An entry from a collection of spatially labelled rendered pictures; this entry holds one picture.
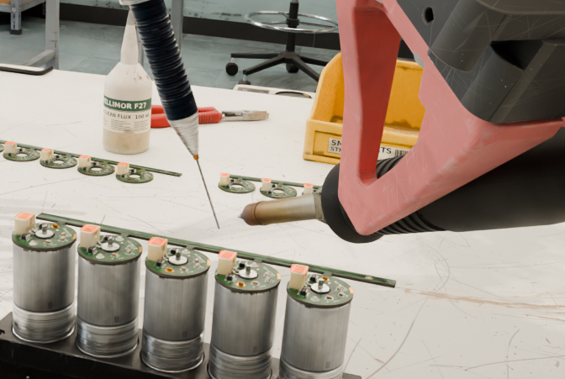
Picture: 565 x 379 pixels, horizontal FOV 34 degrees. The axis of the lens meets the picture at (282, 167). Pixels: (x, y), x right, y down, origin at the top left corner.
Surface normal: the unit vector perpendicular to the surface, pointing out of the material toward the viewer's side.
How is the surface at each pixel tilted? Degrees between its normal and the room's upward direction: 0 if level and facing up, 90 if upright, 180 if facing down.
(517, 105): 120
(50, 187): 0
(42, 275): 90
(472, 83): 91
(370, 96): 99
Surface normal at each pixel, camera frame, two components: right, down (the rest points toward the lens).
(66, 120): 0.09, -0.94
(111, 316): 0.23, 0.34
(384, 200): -0.90, 0.21
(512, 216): -0.45, 0.81
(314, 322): -0.11, 0.32
